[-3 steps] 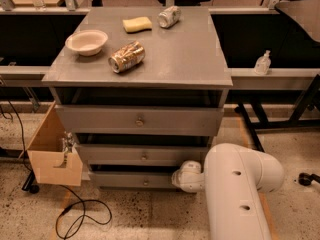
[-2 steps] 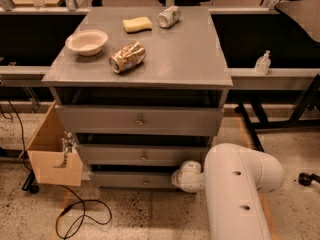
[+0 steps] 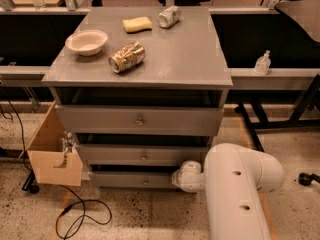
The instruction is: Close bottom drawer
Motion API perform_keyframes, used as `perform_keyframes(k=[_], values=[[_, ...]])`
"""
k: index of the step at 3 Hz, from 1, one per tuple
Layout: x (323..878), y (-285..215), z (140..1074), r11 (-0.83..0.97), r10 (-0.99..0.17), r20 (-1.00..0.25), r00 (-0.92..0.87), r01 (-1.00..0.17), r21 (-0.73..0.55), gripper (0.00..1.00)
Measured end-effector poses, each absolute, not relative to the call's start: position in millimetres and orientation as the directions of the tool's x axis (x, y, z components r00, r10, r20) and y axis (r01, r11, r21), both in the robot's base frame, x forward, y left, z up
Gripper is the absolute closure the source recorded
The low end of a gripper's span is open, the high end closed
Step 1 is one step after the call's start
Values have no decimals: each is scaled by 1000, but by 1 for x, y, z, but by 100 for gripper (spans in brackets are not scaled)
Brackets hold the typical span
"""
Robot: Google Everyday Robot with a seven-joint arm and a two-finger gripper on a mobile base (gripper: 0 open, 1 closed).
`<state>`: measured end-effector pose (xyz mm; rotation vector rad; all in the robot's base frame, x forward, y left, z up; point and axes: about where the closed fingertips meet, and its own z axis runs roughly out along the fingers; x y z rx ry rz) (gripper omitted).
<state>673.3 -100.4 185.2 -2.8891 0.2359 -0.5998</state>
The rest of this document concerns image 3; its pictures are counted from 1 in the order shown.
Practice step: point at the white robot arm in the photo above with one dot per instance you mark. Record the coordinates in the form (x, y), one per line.
(232, 177)

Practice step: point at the grey bottom drawer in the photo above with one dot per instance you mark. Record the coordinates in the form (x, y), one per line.
(132, 176)

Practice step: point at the yellow sponge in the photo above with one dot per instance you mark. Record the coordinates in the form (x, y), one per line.
(137, 24)

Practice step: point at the cardboard box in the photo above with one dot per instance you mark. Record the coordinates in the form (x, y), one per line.
(49, 162)

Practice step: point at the silver crushed can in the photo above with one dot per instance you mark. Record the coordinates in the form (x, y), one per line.
(169, 17)

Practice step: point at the grey top drawer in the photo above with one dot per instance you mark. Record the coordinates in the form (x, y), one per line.
(140, 120)

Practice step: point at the black table leg frame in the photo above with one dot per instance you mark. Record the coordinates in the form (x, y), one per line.
(250, 107)

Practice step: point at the grey drawer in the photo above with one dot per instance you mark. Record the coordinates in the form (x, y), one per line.
(132, 176)
(100, 154)
(140, 120)

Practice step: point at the clear sanitizer pump bottle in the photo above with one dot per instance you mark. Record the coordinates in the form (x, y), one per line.
(263, 64)

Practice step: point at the grey drawer cabinet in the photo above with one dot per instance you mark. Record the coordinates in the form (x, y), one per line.
(184, 67)

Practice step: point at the grey middle drawer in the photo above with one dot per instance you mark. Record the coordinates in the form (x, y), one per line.
(100, 154)

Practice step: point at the black chair caster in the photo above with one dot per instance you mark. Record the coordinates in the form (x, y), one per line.
(306, 179)

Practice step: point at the white paper bowl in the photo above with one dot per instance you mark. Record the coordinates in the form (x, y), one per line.
(86, 42)

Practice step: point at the brown soda can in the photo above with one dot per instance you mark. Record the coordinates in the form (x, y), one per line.
(127, 57)

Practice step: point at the crumpled wrappers in box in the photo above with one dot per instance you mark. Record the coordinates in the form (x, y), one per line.
(68, 142)

